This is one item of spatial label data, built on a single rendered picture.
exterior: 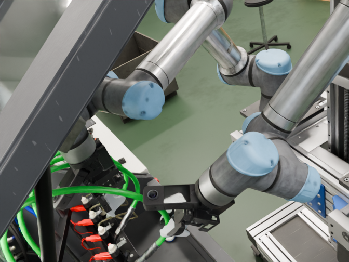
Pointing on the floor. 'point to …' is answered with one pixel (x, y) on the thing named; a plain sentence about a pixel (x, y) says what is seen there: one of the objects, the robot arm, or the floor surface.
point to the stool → (263, 27)
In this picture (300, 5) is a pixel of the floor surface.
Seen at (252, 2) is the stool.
